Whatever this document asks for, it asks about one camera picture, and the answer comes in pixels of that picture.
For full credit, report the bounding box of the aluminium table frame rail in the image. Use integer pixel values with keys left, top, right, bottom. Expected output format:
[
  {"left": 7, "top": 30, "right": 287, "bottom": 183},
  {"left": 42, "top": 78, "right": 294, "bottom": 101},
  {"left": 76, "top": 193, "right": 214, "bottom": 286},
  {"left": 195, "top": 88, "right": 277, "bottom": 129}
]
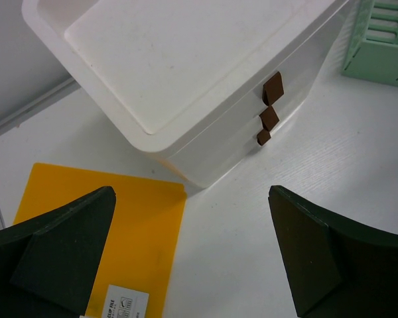
[{"left": 0, "top": 78, "right": 80, "bottom": 230}]

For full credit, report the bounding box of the yellow plastic folder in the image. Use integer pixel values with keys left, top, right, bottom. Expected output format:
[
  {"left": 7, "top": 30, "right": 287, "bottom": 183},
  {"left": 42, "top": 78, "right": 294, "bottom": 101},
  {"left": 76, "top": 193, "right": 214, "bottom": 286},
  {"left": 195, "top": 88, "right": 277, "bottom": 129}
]
[{"left": 14, "top": 163, "right": 187, "bottom": 317}]

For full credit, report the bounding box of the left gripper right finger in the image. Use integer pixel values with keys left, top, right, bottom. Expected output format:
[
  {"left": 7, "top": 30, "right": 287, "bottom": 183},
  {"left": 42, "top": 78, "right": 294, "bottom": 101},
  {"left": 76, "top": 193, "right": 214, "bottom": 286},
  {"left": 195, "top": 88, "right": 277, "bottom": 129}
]
[{"left": 268, "top": 185, "right": 398, "bottom": 317}]

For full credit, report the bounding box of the white drawer cabinet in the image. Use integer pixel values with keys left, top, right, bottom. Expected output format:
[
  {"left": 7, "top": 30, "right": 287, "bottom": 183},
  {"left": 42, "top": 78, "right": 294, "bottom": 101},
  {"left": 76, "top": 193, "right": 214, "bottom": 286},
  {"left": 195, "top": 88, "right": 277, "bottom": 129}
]
[{"left": 21, "top": 1, "right": 352, "bottom": 188}]

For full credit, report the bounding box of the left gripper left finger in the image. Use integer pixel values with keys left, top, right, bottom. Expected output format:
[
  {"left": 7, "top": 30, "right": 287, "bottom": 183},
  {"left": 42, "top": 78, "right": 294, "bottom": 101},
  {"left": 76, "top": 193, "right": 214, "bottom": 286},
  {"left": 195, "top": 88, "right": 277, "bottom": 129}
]
[{"left": 0, "top": 186, "right": 116, "bottom": 317}]

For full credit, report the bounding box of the green file organizer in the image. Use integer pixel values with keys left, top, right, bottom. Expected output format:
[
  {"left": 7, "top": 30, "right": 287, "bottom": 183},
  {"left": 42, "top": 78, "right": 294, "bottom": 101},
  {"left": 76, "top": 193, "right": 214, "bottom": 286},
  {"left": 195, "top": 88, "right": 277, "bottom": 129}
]
[{"left": 342, "top": 1, "right": 398, "bottom": 87}]

